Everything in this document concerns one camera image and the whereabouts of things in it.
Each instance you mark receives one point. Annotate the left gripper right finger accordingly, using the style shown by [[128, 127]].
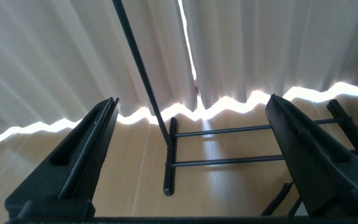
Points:
[[322, 180]]

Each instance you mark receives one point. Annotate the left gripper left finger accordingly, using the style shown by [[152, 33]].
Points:
[[42, 193]]

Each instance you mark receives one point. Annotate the black clothes rack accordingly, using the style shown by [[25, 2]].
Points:
[[170, 155]]

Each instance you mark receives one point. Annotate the beige curtain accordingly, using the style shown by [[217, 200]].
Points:
[[57, 62]]

